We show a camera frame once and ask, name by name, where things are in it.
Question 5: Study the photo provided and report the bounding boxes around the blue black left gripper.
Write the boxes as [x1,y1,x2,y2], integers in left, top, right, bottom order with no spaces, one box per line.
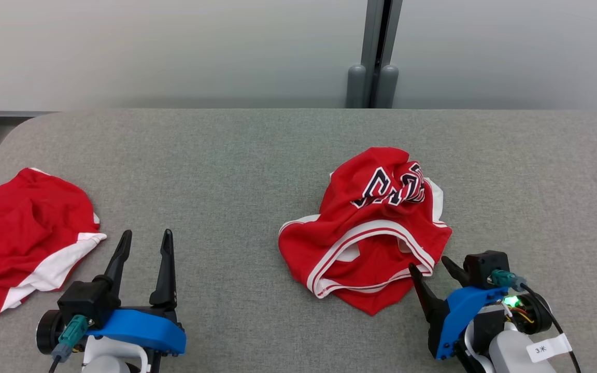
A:
[37,228,187,373]

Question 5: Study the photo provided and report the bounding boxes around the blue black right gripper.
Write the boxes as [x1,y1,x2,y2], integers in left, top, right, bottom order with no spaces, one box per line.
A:
[408,256,553,361]

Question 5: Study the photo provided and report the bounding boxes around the red basketball jersey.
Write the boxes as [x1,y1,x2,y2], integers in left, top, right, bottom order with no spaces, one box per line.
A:
[278,147,453,317]

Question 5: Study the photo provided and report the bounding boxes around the red shorts with white stripe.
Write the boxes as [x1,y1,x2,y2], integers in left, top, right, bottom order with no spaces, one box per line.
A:
[0,167,107,317]

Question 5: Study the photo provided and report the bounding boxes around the teal cable connector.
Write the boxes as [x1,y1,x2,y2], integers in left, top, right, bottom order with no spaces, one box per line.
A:
[490,269,527,292]
[51,315,90,362]

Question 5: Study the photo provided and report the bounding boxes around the white cable label tag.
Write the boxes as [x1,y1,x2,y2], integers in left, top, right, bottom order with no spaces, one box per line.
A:
[527,333,573,363]

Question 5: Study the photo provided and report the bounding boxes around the grey cylindrical post foot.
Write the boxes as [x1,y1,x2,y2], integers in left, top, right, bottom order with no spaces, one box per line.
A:
[346,64,367,109]
[375,64,400,109]

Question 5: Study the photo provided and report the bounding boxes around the grey wall partition post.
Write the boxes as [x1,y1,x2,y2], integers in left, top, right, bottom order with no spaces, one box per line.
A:
[360,0,403,109]

